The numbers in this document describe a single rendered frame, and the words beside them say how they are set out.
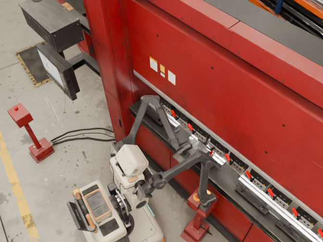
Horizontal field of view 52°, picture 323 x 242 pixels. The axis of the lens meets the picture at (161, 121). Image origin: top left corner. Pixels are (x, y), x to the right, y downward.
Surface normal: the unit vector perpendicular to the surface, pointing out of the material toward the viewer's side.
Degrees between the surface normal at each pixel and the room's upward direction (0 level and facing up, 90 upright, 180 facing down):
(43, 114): 0
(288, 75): 90
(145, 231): 0
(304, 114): 90
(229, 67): 90
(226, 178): 0
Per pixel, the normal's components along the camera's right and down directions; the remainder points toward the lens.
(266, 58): -0.73, 0.55
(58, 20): -0.02, -0.60
